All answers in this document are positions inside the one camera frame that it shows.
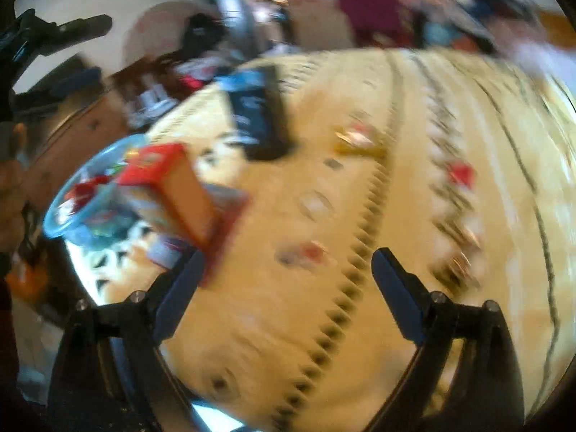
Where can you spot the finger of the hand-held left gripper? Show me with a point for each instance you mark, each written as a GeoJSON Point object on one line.
{"type": "Point", "coordinates": [83, 27]}
{"type": "Point", "coordinates": [67, 86]}

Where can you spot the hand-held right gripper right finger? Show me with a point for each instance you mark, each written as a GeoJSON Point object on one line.
{"type": "Point", "coordinates": [396, 299]}

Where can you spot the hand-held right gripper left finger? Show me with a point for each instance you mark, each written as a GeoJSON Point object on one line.
{"type": "Point", "coordinates": [180, 299]}

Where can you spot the person's left hand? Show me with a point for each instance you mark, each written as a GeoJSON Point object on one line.
{"type": "Point", "coordinates": [10, 198]}

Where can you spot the brown wooden furniture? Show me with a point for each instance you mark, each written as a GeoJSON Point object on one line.
{"type": "Point", "coordinates": [76, 139]}

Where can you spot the brown wrapped candy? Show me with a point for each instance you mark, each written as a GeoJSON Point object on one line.
{"type": "Point", "coordinates": [459, 266]}

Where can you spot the pink round cushion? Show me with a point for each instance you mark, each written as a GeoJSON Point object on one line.
{"type": "Point", "coordinates": [157, 31]}

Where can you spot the red and blue wrapped candy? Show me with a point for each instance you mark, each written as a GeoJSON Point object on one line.
{"type": "Point", "coordinates": [306, 254]}

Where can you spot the heap of small wrapped candies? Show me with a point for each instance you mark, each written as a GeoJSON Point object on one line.
{"type": "Point", "coordinates": [85, 189]}

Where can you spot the red and orange snack box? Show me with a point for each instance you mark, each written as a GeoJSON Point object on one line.
{"type": "Point", "coordinates": [173, 189]}

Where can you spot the black bag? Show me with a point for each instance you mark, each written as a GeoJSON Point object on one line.
{"type": "Point", "coordinates": [202, 32]}

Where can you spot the clear blue bowl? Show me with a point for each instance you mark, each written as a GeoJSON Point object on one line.
{"type": "Point", "coordinates": [83, 207]}

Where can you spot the yellow and red candy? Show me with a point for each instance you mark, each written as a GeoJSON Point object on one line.
{"type": "Point", "coordinates": [357, 139]}

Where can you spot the black and blue snack box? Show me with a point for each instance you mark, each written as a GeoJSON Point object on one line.
{"type": "Point", "coordinates": [256, 112]}

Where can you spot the cardboard box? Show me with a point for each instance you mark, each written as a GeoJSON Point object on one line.
{"type": "Point", "coordinates": [315, 13]}

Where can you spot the dark red cloth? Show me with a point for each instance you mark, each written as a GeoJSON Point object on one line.
{"type": "Point", "coordinates": [371, 9]}

